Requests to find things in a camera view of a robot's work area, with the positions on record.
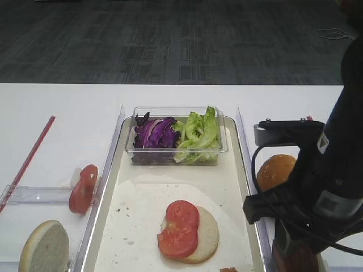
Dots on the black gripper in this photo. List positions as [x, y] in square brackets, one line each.
[300, 226]

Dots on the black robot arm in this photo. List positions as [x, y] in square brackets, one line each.
[320, 202]

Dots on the dark sausage slices stack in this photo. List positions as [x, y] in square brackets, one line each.
[302, 259]

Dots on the upper tomato slice on tray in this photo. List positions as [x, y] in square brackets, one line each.
[182, 214]

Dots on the tomato slice on tray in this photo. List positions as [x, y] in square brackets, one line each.
[182, 214]
[177, 242]

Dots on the lower tomato slice on tray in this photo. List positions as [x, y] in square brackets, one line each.
[177, 242]

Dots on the green lettuce leaves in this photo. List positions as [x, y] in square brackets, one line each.
[199, 132]

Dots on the upper standing tomato slice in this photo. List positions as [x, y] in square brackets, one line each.
[89, 175]

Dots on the standing tomato slice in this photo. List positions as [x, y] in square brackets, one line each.
[81, 197]
[89, 175]

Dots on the lower standing tomato slice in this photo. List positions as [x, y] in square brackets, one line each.
[81, 197]

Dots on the brown bun top front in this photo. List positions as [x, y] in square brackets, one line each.
[275, 171]

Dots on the white block behind sausages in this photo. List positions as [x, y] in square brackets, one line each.
[322, 264]

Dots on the white bun slice on tray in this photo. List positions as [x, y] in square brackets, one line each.
[208, 234]

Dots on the clear plastic salad container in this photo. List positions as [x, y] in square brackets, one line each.
[165, 156]

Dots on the white rectangular metal tray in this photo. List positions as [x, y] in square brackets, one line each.
[135, 202]

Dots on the purple cabbage leaves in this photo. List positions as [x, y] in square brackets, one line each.
[157, 133]

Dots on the white block behind tomatoes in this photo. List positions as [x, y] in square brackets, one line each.
[75, 177]

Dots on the standing white bun half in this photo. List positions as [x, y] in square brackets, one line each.
[46, 249]

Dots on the upper left clear holder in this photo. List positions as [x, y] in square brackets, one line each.
[35, 195]

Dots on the left red strip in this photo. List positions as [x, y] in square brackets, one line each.
[31, 154]

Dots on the right clear vertical rail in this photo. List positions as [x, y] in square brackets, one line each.
[261, 227]

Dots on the clear vertical rail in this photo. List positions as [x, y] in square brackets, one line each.
[79, 263]
[261, 227]

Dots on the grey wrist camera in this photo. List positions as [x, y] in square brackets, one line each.
[299, 133]

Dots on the left clear vertical rail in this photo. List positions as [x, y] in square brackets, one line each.
[79, 263]

